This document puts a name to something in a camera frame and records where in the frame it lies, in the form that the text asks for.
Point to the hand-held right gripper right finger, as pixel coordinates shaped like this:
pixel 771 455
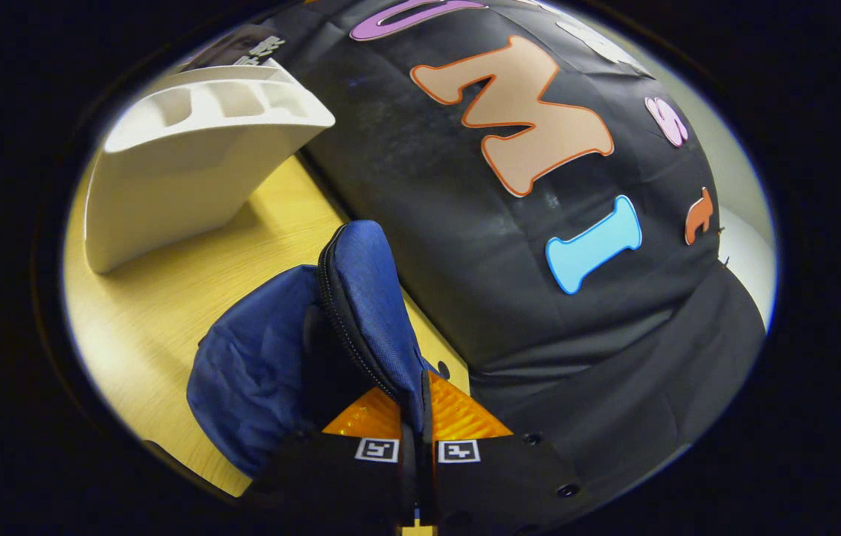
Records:
pixel 487 484

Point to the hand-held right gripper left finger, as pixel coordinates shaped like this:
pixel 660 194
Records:
pixel 331 476

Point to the blue schoolbag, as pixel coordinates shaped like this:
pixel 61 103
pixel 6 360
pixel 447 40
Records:
pixel 257 372

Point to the white plastic bookshelf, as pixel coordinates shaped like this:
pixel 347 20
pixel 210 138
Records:
pixel 182 186

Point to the black backdrop cloth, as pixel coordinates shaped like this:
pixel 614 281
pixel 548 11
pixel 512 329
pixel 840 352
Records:
pixel 465 246

